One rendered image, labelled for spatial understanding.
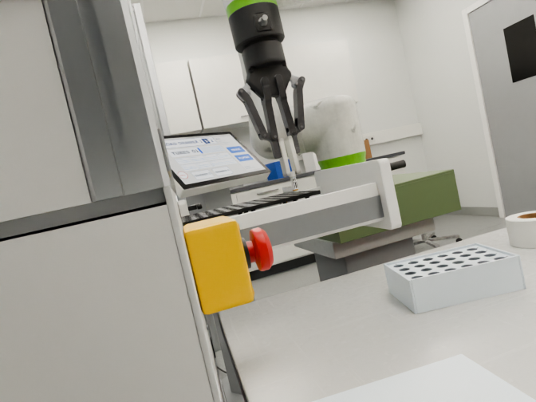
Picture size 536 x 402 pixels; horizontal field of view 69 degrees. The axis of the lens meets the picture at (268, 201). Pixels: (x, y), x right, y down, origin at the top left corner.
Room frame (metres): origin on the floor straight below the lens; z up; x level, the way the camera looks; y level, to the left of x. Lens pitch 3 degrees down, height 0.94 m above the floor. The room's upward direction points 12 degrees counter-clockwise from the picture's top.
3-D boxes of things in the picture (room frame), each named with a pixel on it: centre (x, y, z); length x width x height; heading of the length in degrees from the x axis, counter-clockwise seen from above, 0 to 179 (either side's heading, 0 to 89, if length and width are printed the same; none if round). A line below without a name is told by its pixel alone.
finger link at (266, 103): (0.72, -0.04, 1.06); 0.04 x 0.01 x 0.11; 12
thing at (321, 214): (0.69, 0.05, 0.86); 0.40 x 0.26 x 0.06; 103
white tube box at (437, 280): (0.45, -0.19, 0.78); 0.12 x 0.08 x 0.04; 91
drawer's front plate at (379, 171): (0.73, -0.15, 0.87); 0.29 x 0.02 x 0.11; 13
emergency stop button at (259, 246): (0.36, 0.02, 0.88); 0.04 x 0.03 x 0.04; 13
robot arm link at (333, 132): (1.05, -0.21, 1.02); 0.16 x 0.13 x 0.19; 83
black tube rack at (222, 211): (0.69, 0.04, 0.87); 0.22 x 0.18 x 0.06; 103
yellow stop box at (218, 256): (0.35, 0.05, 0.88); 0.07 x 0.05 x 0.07; 13
